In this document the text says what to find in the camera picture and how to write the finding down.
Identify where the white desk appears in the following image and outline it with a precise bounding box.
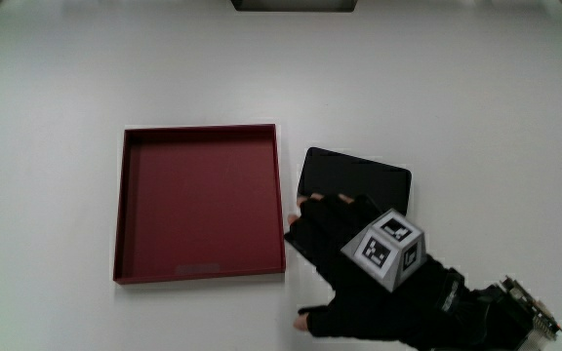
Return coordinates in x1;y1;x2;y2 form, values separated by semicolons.
0;0;562;351

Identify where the black battery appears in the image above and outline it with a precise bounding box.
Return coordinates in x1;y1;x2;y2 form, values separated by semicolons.
296;146;413;218

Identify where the dark red square tray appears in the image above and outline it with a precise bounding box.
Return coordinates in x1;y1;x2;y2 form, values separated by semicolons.
112;123;287;286

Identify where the person's right hand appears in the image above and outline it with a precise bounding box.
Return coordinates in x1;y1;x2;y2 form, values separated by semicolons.
284;192;463;351

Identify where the dark grey monitor base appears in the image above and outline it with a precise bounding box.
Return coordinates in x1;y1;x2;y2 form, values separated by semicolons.
230;0;359;14

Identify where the person's right forearm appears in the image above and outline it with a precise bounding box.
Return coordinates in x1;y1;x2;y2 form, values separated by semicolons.
434;275;562;351

